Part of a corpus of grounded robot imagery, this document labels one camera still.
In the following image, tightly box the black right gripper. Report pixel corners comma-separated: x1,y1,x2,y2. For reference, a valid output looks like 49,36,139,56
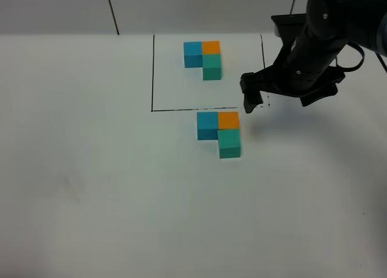
240,40,345,114

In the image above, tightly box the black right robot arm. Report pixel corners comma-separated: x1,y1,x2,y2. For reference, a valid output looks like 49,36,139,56
240,0,386,114

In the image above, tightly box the green template block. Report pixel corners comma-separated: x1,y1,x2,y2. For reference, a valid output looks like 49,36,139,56
203,54,222,80

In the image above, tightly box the orange template block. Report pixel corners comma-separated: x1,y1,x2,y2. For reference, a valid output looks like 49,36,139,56
201,40,221,55

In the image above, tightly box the blue template block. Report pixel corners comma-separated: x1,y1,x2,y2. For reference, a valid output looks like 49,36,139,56
183,42,203,68

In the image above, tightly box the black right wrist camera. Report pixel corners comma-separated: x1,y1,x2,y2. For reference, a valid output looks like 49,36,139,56
271,13,306,45

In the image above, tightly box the black right camera cable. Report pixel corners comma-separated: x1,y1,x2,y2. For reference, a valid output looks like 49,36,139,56
334,42,366,73

